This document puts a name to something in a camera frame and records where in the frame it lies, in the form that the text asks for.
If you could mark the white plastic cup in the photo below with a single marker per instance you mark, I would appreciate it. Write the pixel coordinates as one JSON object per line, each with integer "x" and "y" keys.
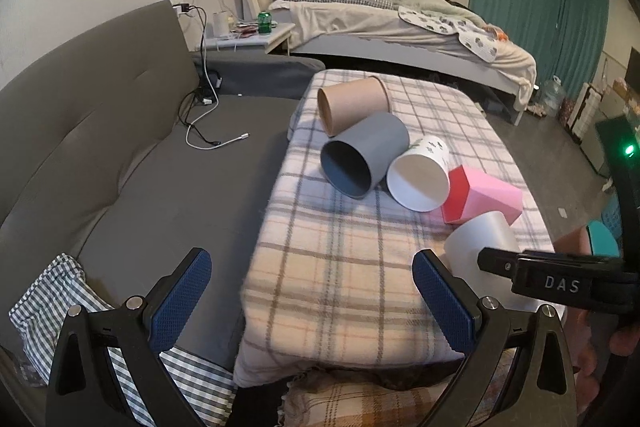
{"x": 460, "y": 255}

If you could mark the plaid blanket on table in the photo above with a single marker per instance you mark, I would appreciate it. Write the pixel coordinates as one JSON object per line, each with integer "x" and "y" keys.
{"x": 330, "y": 280}

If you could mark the grey sofa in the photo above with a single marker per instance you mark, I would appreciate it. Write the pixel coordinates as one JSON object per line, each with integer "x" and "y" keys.
{"x": 96, "y": 165}

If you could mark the white cabinet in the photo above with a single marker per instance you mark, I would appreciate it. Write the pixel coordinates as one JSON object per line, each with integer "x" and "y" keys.
{"x": 590, "y": 108}

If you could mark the teal stool cushion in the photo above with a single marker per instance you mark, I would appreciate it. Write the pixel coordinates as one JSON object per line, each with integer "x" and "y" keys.
{"x": 601, "y": 240}

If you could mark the clear water jug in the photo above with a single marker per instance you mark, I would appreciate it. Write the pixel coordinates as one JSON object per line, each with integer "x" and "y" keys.
{"x": 551, "y": 97}

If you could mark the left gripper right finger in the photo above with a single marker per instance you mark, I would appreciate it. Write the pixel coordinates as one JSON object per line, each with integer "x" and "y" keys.
{"x": 539, "y": 387}

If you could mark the pink faceted cup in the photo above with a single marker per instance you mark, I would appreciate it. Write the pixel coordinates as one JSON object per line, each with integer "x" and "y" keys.
{"x": 473, "y": 192}

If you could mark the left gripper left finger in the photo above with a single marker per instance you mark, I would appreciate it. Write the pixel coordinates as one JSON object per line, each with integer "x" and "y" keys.
{"x": 83, "y": 387}

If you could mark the white printed paper cup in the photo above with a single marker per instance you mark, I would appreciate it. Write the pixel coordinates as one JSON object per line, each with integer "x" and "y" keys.
{"x": 418, "y": 179}

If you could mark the orange plaid blanket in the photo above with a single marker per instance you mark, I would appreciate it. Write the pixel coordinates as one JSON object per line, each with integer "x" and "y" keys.
{"x": 335, "y": 396}

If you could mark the bed with white sheets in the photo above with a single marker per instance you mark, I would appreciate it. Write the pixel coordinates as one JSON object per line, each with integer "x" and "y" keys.
{"x": 373, "y": 34}

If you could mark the brown kraft paper cup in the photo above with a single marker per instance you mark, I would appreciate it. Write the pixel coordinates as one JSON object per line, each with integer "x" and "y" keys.
{"x": 345, "y": 104}

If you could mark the patterned baby quilt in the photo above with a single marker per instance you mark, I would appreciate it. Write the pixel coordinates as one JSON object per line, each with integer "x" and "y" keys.
{"x": 477, "y": 40}

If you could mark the grey plastic cup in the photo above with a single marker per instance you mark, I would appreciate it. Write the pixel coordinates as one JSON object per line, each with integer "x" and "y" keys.
{"x": 356, "y": 160}

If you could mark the green soda can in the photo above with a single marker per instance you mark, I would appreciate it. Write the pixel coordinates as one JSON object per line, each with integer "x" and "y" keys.
{"x": 264, "y": 23}

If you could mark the white bedside table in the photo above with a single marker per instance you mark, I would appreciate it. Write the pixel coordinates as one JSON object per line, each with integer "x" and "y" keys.
{"x": 279, "y": 37}

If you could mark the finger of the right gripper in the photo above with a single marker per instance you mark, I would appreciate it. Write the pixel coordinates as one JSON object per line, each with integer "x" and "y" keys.
{"x": 497, "y": 261}

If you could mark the person's right hand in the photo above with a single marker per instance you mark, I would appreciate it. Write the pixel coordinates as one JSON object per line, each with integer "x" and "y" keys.
{"x": 578, "y": 331}

